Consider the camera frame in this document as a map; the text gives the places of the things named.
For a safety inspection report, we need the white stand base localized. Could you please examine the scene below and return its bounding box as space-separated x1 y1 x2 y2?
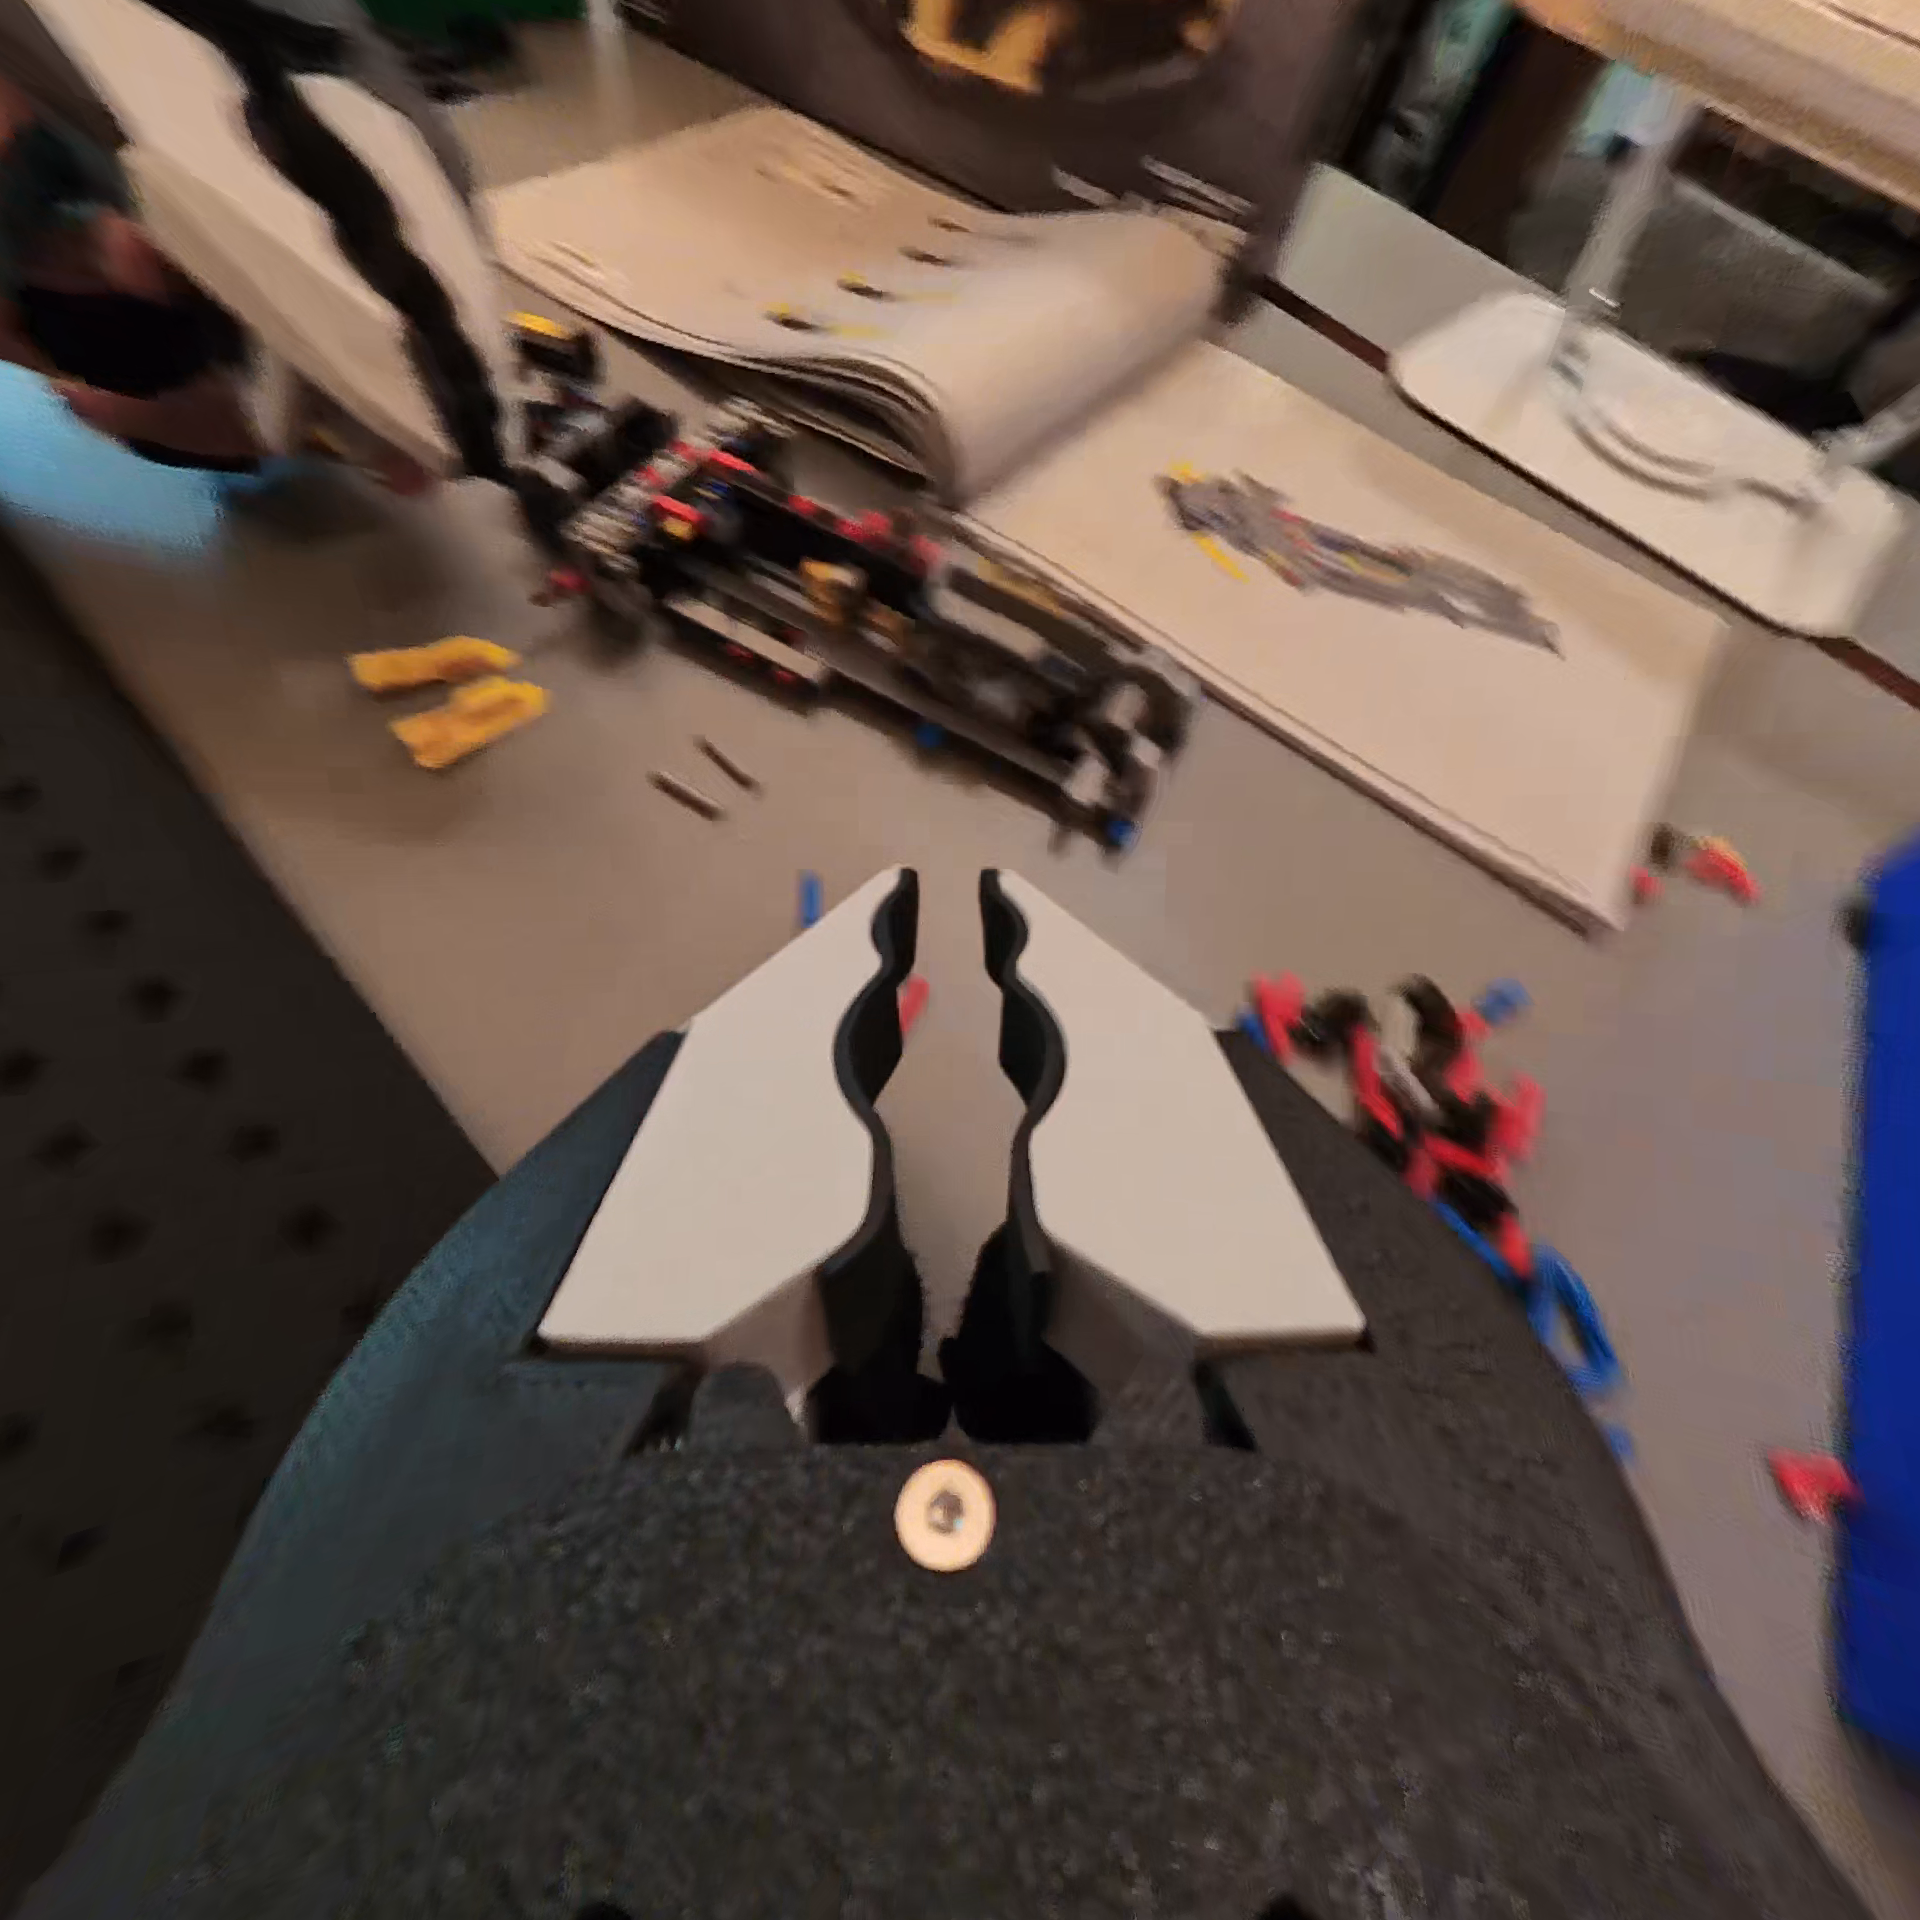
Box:
1387 292 1905 640

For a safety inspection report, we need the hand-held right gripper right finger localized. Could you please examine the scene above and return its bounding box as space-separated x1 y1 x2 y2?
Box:
938 867 1368 1445

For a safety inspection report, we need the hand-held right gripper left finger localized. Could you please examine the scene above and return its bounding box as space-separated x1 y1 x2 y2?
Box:
531 863 953 1445

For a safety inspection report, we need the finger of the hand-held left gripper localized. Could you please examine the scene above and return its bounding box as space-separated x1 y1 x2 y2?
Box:
291 67 513 488
23 0 471 483

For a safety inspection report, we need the blue plastic bin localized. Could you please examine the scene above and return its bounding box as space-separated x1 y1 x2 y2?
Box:
1831 839 1920 1748

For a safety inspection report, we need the lego set box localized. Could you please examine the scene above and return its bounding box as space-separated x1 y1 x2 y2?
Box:
659 0 1426 227

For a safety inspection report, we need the white instruction booklet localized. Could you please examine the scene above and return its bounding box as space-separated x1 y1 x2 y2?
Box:
487 104 1735 934

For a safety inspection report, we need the lego car chassis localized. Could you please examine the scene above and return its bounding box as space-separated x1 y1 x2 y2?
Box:
509 358 1202 857

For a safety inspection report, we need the person's left hand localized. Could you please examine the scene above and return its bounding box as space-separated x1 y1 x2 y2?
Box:
0 222 274 464

